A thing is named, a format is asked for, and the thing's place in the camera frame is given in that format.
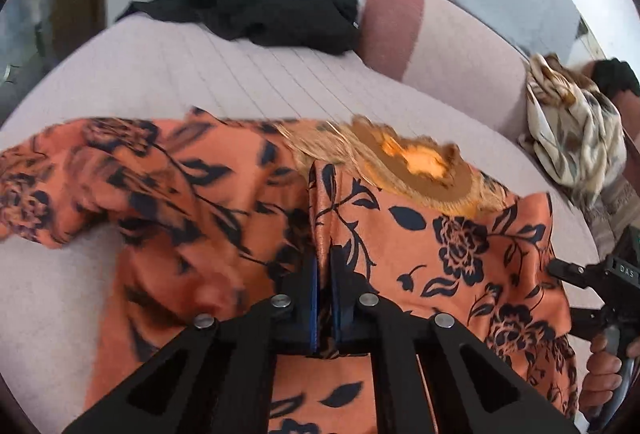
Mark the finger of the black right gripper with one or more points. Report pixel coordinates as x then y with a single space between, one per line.
570 273
586 323

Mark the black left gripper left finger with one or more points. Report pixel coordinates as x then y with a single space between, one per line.
215 376

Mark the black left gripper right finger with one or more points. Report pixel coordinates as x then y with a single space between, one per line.
431 375

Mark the orange black floral garment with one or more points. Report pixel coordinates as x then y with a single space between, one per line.
215 213

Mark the person's right hand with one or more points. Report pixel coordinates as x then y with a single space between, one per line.
603 376

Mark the striped beige cushion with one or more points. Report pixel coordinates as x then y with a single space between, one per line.
616 208

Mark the cream floral crumpled cloth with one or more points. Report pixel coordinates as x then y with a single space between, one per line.
573 131

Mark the pink quilted bed cover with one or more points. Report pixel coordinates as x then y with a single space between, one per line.
51 300

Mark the black cloth on headboard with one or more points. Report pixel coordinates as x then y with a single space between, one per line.
613 77

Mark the pink bolster pillow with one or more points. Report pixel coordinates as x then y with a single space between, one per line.
436 47

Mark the black garment on bed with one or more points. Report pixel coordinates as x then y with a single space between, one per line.
326 25

